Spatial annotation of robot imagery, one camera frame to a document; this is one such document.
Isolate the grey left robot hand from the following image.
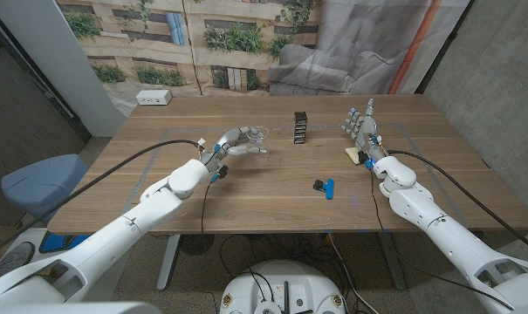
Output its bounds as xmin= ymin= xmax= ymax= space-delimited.
xmin=201 ymin=126 xmax=269 ymax=175

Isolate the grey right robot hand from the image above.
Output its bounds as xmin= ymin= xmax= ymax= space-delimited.
xmin=340 ymin=97 xmax=389 ymax=170

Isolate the clear glass beaker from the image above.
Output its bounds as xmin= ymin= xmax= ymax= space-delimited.
xmin=245 ymin=126 xmax=271 ymax=159

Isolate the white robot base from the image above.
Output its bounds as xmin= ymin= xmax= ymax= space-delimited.
xmin=218 ymin=259 xmax=347 ymax=314

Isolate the blue and black binder clip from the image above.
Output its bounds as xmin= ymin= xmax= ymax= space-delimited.
xmin=312 ymin=177 xmax=335 ymax=201

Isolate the grey tape outline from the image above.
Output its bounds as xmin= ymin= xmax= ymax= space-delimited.
xmin=117 ymin=124 xmax=470 ymax=228

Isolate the black stacked block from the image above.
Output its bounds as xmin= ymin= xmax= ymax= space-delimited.
xmin=292 ymin=111 xmax=309 ymax=145

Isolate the white power strip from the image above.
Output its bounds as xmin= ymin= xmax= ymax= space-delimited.
xmin=135 ymin=89 xmax=173 ymax=106

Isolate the black round floor fan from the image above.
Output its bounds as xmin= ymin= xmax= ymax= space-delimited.
xmin=179 ymin=234 xmax=216 ymax=257

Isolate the printed fabric backdrop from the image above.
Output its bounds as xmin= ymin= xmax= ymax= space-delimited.
xmin=56 ymin=0 xmax=472 ymax=118

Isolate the white table leg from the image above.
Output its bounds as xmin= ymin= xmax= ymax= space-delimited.
xmin=376 ymin=230 xmax=408 ymax=291
xmin=156 ymin=234 xmax=182 ymax=292

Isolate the white floor platform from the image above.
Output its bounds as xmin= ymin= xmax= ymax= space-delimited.
xmin=0 ymin=226 xmax=134 ymax=302

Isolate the blue upholstered stool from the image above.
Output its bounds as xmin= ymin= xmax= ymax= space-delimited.
xmin=0 ymin=153 xmax=90 ymax=226

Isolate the white robot head edge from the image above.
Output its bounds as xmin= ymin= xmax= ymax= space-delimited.
xmin=0 ymin=301 xmax=162 ymax=314

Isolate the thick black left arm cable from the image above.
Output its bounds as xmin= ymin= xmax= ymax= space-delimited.
xmin=0 ymin=139 xmax=203 ymax=261

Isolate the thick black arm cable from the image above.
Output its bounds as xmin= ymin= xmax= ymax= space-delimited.
xmin=0 ymin=139 xmax=203 ymax=261
xmin=387 ymin=149 xmax=528 ymax=258

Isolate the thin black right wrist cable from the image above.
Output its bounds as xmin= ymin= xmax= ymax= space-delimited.
xmin=369 ymin=168 xmax=516 ymax=311

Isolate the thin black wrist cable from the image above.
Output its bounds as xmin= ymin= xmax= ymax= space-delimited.
xmin=369 ymin=168 xmax=516 ymax=311
xmin=199 ymin=179 xmax=214 ymax=236

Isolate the thin black left wrist cable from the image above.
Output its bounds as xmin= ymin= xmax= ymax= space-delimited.
xmin=199 ymin=179 xmax=214 ymax=236

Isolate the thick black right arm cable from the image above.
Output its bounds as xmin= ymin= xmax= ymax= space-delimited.
xmin=387 ymin=149 xmax=528 ymax=258

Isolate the grey floor cable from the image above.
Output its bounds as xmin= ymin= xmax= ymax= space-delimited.
xmin=327 ymin=233 xmax=381 ymax=314

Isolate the white wall column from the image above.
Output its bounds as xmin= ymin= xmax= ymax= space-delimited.
xmin=0 ymin=0 xmax=127 ymax=139

